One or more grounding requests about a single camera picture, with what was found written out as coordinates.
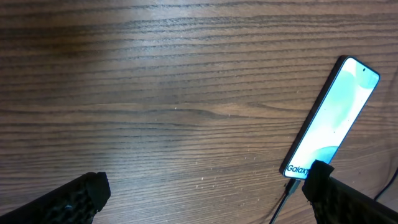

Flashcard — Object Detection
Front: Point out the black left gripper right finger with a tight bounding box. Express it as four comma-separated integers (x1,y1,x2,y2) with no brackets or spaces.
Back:
302,160,397,224

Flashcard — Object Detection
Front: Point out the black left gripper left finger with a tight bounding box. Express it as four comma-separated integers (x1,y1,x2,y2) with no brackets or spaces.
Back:
1,172,111,224

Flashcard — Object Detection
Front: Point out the black charging cable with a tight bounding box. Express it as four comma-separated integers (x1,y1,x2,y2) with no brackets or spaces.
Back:
267,167,398,224

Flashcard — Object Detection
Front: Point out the blue Galaxy smartphone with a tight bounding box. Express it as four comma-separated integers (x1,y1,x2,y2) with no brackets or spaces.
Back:
279,55,380,180

